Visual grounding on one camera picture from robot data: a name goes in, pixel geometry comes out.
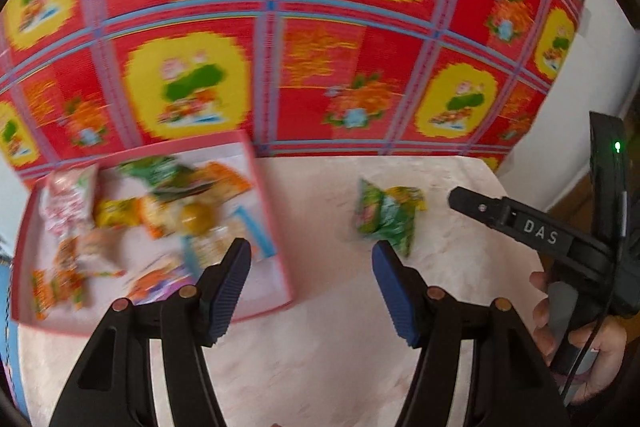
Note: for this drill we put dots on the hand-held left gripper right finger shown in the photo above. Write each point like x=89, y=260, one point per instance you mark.
x=395, y=297

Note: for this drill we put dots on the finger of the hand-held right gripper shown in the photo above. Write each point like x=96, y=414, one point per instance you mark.
x=475, y=206

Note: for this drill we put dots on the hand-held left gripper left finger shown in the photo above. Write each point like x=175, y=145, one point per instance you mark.
x=227, y=292

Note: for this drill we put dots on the pink shallow cardboard box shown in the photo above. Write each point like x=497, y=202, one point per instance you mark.
x=270, y=287

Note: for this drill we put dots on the blue-edged cake packet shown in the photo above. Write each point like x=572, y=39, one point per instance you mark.
x=250, y=232

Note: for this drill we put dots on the clear yellow jelly cup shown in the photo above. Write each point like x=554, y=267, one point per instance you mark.
x=199, y=218

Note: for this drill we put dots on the green snack packet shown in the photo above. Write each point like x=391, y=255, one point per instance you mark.
x=387, y=217
x=155, y=174

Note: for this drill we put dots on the yellow snack packet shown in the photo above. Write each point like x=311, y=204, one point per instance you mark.
x=117, y=212

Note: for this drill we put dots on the clear rainbow candy packet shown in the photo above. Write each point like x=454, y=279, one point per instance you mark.
x=92, y=254

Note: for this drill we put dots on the colourful striped candy roll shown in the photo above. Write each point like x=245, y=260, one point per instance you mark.
x=55, y=294

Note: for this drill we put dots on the white pink spouted jelly pouch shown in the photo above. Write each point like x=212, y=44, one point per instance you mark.
x=67, y=199

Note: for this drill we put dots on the person's right hand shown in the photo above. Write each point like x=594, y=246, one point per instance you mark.
x=605, y=357

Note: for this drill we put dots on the blue foam floor mat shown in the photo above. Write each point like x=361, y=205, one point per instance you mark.
x=7, y=332

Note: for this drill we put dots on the red floral wall sheet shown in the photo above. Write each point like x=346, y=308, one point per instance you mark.
x=300, y=32

